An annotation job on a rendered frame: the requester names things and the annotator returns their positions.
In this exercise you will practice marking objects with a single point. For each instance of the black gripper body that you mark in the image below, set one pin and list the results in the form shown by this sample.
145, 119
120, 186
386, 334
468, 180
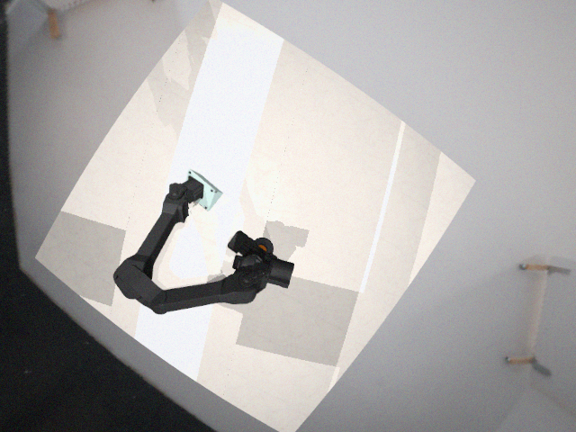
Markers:
239, 244

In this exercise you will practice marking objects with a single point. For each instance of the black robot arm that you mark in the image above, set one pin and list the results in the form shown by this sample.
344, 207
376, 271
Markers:
133, 277

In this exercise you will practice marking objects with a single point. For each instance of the black stepped round pedestal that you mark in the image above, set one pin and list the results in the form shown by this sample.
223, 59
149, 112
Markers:
266, 243

